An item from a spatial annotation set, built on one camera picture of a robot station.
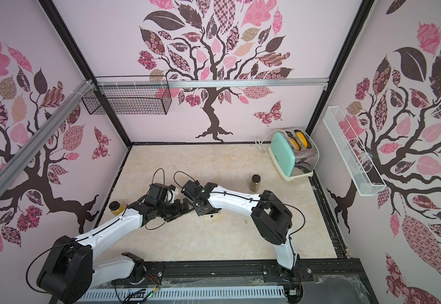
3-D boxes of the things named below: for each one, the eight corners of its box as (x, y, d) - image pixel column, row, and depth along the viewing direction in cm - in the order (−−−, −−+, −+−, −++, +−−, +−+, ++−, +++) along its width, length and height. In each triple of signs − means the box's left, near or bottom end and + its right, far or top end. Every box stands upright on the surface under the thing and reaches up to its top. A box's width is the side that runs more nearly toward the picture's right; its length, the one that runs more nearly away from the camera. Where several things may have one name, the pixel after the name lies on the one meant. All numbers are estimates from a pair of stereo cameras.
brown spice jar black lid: (250, 193, 100) (252, 182, 91) (249, 185, 103) (251, 174, 95) (258, 193, 100) (261, 182, 91) (257, 185, 103) (260, 174, 95)
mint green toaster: (273, 180, 104) (281, 158, 89) (268, 151, 119) (273, 128, 104) (309, 180, 104) (323, 158, 89) (299, 151, 119) (309, 127, 104)
